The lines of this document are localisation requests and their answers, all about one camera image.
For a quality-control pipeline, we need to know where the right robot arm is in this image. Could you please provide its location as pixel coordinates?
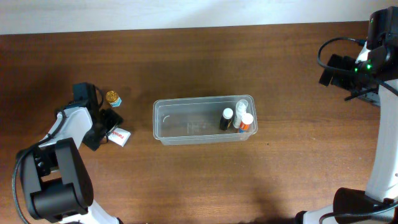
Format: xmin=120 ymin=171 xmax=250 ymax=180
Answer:
xmin=294 ymin=6 xmax=397 ymax=224

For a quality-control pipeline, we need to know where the clear plastic container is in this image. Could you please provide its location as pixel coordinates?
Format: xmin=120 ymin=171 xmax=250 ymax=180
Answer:
xmin=152 ymin=95 xmax=258 ymax=146

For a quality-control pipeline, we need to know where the white Panadol box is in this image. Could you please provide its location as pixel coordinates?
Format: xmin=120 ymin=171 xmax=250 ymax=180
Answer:
xmin=108 ymin=128 xmax=131 ymax=147

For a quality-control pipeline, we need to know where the white clear-capped bottle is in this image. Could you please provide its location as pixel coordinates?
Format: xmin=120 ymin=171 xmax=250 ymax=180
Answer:
xmin=233 ymin=100 xmax=249 ymax=129

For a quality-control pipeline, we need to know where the small gold-lidded jar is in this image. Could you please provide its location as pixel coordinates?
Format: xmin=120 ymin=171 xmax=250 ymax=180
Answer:
xmin=106 ymin=90 xmax=122 ymax=107

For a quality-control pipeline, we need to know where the orange tube white cap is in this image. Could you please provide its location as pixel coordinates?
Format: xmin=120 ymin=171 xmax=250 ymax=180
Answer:
xmin=238 ymin=113 xmax=254 ymax=133

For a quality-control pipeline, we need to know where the black bottle white cap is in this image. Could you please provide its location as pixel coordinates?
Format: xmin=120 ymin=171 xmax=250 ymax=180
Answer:
xmin=220 ymin=108 xmax=234 ymax=131

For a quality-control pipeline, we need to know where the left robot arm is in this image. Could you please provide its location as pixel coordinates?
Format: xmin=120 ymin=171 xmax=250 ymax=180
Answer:
xmin=12 ymin=83 xmax=123 ymax=224

